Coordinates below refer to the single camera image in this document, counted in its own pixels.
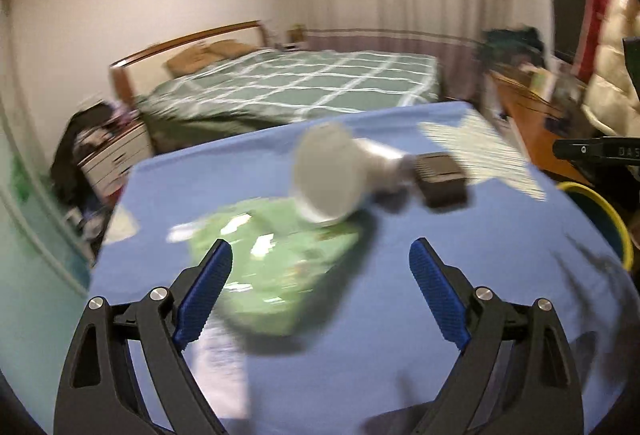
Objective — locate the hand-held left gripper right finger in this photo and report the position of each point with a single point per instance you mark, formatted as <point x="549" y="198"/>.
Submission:
<point x="440" y="295"/>

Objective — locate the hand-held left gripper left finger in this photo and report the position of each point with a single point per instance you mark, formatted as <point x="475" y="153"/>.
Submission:
<point x="205" y="295"/>

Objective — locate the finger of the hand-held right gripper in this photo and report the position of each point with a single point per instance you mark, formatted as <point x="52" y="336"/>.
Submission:
<point x="580" y="150"/>

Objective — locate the yellow rimmed bin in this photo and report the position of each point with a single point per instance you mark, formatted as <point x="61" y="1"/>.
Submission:
<point x="600" y="215"/>

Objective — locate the green wet wipes packet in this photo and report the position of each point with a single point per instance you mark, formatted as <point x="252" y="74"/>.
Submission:
<point x="285" y="275"/>

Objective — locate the wooden side desk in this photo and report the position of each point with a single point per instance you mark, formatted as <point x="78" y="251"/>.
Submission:
<point x="535" y="130"/>

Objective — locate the blue tablecloth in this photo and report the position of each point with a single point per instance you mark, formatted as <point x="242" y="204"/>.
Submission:
<point x="375" y="275"/>

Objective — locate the cream quilted coat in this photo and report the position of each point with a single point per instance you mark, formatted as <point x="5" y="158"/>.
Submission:
<point x="615" y="80"/>

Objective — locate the white paper napkin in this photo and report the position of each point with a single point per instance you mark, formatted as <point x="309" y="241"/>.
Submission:
<point x="225" y="375"/>

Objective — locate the small brown box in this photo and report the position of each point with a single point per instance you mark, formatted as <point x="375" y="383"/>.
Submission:
<point x="442" y="180"/>

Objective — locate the heap of dark green clothes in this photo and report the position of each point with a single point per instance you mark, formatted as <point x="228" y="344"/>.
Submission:
<point x="510" y="47"/>

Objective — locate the black television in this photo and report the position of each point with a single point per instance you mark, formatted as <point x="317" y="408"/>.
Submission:
<point x="570" y="20"/>

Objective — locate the red cloth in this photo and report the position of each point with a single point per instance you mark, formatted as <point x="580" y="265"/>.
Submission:
<point x="597" y="5"/>

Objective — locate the white paper cup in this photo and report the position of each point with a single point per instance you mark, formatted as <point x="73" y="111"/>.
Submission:
<point x="330" y="175"/>

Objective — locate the white nightstand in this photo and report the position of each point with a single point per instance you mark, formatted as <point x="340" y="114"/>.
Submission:
<point x="117" y="155"/>

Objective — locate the glass sliding wardrobe door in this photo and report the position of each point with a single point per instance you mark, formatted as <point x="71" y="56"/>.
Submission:
<point x="30" y="240"/>

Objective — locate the pile of dark clothes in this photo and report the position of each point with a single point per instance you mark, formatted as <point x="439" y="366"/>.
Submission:
<point x="67" y="155"/>

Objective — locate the wooden bed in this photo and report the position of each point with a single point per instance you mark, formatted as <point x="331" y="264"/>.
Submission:
<point x="125" y="80"/>

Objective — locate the green plaid duvet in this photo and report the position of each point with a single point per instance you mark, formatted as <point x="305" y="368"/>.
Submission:
<point x="300" y="85"/>

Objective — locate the pink beige curtain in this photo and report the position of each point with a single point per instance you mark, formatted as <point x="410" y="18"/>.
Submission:
<point x="400" y="5"/>

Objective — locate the brown pillow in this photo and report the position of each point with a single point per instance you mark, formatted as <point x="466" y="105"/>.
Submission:
<point x="232" y="48"/>
<point x="192" y="60"/>

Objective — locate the yellow tissue box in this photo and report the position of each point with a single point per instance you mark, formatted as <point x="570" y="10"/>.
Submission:
<point x="296" y="36"/>

